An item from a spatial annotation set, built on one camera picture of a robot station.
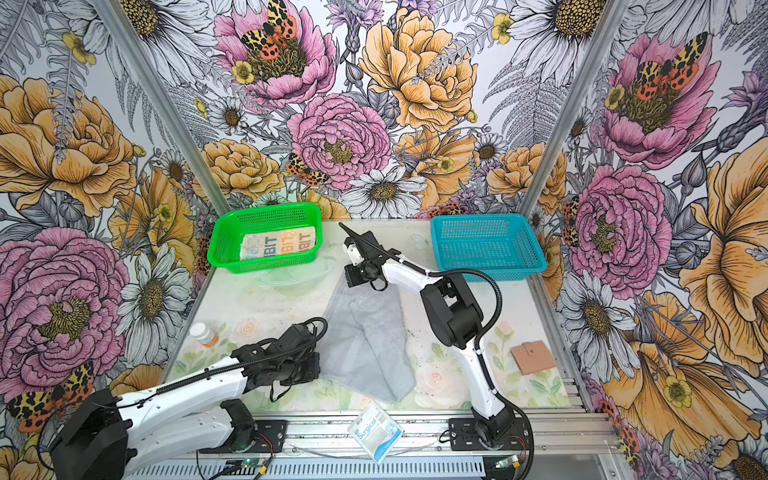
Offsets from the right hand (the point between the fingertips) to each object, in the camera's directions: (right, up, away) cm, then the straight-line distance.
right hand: (349, 284), depth 98 cm
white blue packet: (+10, -34, -23) cm, 42 cm away
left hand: (-7, -24, -15) cm, 29 cm away
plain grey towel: (+6, -17, -10) cm, 20 cm away
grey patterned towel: (-28, +13, +13) cm, 34 cm away
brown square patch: (+53, -19, -12) cm, 58 cm away
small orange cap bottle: (-39, -12, -14) cm, 43 cm away
